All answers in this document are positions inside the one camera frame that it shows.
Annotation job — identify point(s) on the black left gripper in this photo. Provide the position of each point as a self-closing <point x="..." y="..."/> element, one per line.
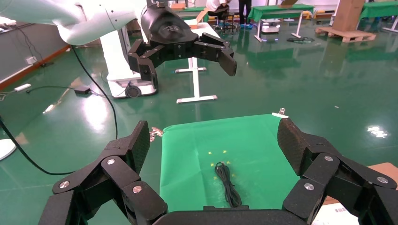
<point x="168" y="31"/>

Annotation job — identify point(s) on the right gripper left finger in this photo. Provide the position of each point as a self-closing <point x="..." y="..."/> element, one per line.
<point x="93" y="186"/>

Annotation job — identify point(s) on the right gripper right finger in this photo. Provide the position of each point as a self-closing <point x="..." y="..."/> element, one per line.
<point x="342" y="183"/>

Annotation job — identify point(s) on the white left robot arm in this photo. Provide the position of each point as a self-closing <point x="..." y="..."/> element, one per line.
<point x="77" y="18"/>

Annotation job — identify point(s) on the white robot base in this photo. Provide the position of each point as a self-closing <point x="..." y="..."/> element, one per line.
<point x="119" y="62"/>

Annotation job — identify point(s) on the brown cardboard box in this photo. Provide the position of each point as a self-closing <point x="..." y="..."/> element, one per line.
<point x="385" y="170"/>

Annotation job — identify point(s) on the white leg table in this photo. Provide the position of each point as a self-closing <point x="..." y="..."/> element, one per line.
<point x="195" y="80"/>

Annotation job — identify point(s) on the black stool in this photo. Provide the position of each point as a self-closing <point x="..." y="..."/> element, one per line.
<point x="228" y="21"/>

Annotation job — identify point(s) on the seated person white shirt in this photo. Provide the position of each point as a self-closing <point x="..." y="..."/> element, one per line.
<point x="216" y="6"/>

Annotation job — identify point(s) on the standing person dark trousers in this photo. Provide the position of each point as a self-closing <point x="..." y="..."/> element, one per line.
<point x="245" y="12"/>

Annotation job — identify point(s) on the metal cloth clip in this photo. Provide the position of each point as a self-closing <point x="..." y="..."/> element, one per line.
<point x="155" y="133"/>
<point x="281" y="114"/>

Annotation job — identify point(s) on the green table cloth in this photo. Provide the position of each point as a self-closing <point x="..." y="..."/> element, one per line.
<point x="255" y="161"/>

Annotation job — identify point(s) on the white mobile floor robot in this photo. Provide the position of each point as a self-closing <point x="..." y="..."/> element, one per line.
<point x="270" y="26"/>

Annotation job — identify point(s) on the white round floor disc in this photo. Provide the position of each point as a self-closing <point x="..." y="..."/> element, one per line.
<point x="6" y="149"/>

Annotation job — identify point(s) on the black power adapter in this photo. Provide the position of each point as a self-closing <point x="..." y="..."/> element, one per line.
<point x="82" y="90"/>

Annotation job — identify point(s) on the green covered table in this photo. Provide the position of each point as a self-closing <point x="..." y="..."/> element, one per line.
<point x="379" y="8"/>
<point x="280" y="8"/>

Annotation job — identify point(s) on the white power strip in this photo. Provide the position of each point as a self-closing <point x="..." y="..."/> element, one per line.
<point x="22" y="87"/>

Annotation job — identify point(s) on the wooden pallet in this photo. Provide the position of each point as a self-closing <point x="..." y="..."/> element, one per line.
<point x="345" y="34"/>

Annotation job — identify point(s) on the tall cardboard carton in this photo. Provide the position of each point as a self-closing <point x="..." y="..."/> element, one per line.
<point x="348" y="14"/>

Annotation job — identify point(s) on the white wall socket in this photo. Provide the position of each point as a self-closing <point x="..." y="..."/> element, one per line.
<point x="31" y="60"/>

